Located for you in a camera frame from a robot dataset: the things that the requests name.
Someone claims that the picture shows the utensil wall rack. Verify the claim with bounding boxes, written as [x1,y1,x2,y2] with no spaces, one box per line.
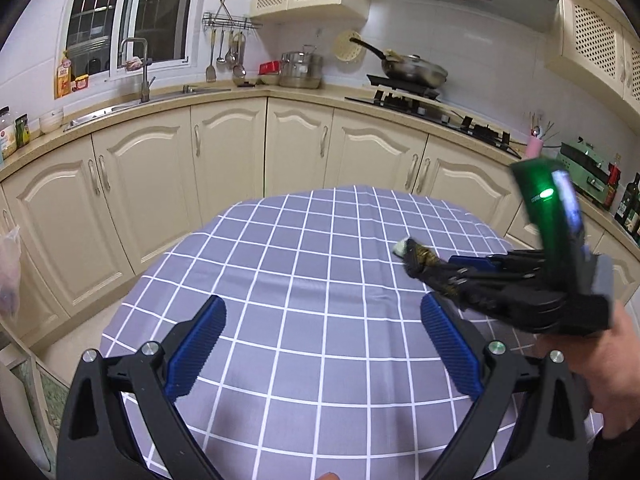
[201,0,262,32]

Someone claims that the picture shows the person's right hand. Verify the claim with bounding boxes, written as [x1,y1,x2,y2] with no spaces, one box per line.
[535,301,639,439]

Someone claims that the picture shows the kitchen cabinets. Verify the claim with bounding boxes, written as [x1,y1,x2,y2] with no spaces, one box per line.
[244,0,640,116]
[0,94,640,351]

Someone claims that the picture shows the round woven trivet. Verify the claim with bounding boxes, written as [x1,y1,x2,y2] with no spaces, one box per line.
[332,30,363,63]

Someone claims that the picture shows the lower kitchen cabinets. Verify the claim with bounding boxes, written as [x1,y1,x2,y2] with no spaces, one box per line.
[0,94,640,351]

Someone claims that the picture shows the dark oil bottle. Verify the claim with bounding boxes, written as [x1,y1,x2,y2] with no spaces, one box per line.
[614,174,640,233]

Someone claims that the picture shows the steel stock pot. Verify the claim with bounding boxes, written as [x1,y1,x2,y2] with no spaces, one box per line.
[279,44,323,90]

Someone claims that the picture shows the steel faucet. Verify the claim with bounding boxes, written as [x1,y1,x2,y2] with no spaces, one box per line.
[118,37,155,104]

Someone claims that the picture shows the green jar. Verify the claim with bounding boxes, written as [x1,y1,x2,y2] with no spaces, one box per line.
[15,114,30,148]

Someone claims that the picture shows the red sauce bottle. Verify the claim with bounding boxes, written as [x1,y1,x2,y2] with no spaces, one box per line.
[603,153,622,210]

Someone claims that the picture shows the steel kitchen sink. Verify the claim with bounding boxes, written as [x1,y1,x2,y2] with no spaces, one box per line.
[63,84,230,131]

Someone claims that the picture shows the hanging plastic bag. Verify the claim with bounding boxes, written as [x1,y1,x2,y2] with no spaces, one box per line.
[0,226,22,316]

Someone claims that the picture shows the orange dish soap bottle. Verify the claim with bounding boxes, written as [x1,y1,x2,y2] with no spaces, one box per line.
[54,50,73,99]

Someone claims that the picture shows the black gas hob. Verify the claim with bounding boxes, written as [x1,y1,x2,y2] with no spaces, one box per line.
[345,89,522,159]

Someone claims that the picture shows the steel spatula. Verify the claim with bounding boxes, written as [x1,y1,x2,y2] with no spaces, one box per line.
[205,28,217,84]

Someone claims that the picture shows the window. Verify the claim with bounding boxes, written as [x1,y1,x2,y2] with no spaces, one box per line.
[64,0,191,76]

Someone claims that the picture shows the upper kitchen cabinets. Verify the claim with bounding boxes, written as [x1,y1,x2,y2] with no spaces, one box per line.
[244,0,640,116]

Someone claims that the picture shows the red box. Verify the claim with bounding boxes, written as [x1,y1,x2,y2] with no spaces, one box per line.
[258,60,280,76]

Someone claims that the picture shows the white bowls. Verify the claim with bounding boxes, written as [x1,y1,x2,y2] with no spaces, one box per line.
[39,108,64,134]

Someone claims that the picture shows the pink utensil cup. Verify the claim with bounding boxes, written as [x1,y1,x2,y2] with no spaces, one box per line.
[523,136,544,159]

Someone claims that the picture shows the grey checked tablecloth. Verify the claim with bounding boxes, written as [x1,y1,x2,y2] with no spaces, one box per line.
[100,185,516,479]

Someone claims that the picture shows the person's left hand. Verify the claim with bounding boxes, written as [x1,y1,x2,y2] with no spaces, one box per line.
[317,472,340,480]

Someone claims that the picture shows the green electric cooker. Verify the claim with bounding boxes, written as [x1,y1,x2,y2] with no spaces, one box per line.
[556,136,610,206]

